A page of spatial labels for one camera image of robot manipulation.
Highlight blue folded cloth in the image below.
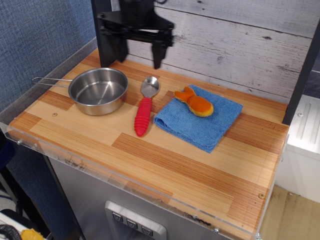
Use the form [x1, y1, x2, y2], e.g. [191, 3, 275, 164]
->
[153, 84, 243, 153]

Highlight stainless steel pot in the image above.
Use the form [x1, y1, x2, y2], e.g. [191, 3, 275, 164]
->
[45, 67, 129, 116]

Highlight silver button panel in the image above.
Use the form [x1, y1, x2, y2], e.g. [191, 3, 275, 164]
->
[104, 200, 167, 240]

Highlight black vertical post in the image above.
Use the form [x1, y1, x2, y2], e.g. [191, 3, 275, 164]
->
[91, 0, 116, 68]
[282, 21, 320, 126]

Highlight clear acrylic guard rail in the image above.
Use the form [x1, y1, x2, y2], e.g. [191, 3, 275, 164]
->
[0, 115, 268, 240]

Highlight black right vertical post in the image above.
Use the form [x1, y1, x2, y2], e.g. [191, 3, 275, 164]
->
[282, 21, 320, 126]

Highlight white aluminium block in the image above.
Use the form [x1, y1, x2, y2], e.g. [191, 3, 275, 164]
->
[275, 95, 320, 202]

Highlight red handled metal spoon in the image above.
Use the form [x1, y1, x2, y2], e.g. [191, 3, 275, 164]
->
[134, 76, 160, 137]

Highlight stainless steel cabinet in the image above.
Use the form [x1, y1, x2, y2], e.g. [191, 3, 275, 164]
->
[49, 157, 226, 240]

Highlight black left vertical post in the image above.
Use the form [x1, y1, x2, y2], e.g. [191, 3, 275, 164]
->
[91, 0, 116, 68]

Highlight yellow black object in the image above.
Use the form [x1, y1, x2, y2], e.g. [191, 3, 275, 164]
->
[0, 224, 45, 240]

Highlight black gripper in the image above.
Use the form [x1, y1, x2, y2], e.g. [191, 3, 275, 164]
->
[97, 0, 174, 69]

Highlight orange plush fish toy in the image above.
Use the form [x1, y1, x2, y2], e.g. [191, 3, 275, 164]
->
[173, 86, 214, 118]

